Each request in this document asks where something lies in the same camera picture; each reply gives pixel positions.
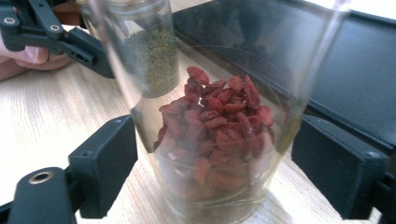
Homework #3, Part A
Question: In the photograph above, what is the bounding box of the glass jar of red goji berries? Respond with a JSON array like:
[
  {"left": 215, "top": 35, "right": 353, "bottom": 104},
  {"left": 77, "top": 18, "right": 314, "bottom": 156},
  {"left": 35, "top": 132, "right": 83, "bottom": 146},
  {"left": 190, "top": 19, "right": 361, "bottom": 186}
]
[{"left": 88, "top": 0, "right": 351, "bottom": 224}]

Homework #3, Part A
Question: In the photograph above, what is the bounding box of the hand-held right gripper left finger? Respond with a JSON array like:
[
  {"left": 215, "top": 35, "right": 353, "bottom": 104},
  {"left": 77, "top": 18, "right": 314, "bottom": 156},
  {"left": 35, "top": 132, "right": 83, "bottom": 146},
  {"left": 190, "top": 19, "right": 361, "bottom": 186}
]
[{"left": 68, "top": 114, "right": 139, "bottom": 219}]

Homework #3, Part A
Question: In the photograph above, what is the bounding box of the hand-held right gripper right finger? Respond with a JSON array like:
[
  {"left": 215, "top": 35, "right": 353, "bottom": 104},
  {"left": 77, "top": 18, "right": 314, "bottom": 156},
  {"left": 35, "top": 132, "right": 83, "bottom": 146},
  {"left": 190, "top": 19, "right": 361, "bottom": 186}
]
[{"left": 290, "top": 114, "right": 390, "bottom": 220}]

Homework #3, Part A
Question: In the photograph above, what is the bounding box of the glass jar of green mung beans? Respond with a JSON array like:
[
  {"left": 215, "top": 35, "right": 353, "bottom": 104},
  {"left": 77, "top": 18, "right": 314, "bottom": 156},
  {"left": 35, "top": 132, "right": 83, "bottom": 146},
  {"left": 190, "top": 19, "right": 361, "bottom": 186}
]
[{"left": 76, "top": 0, "right": 181, "bottom": 99}]

